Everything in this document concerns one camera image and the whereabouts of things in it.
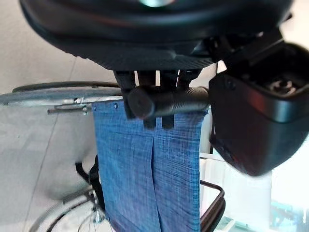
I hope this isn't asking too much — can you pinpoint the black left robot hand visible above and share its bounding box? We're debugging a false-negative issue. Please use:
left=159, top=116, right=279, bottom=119
left=19, top=0, right=309, bottom=177

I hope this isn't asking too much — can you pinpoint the wheelchair with blue fabric backrest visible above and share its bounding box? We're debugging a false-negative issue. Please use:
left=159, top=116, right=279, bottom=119
left=0, top=81, right=226, bottom=232

